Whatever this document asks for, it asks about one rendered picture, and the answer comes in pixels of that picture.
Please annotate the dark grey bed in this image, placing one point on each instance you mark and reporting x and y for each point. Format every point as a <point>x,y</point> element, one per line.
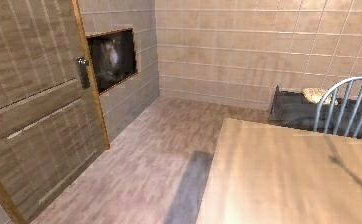
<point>295,111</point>

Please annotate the light wooden table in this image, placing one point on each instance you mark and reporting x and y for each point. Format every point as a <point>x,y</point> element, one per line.
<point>282,176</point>

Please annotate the yellow patterned pillow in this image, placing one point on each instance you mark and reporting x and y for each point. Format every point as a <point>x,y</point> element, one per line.
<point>317,95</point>

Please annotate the brown wooden room door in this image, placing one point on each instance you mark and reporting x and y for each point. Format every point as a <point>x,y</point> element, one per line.
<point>39,100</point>

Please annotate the grey spindle-back chair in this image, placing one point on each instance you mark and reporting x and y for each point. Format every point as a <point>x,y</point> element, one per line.
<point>347,106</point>

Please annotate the dark framed wall picture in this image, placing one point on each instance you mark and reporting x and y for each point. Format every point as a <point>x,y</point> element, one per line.
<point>111,60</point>

